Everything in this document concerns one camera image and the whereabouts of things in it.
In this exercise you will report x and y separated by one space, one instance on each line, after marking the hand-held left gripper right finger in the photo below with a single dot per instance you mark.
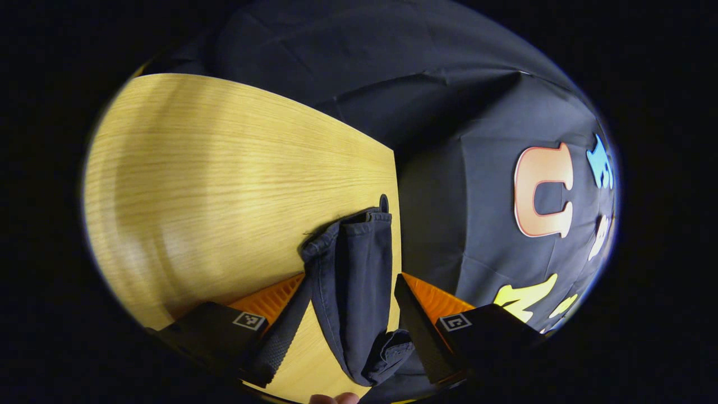
418 331

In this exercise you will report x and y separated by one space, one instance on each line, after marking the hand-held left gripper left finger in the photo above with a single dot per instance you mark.
283 336

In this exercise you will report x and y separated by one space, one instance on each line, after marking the dark grey jeans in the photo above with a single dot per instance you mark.
353 280

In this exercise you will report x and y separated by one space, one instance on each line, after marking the black backdrop cloth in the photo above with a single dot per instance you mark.
449 84

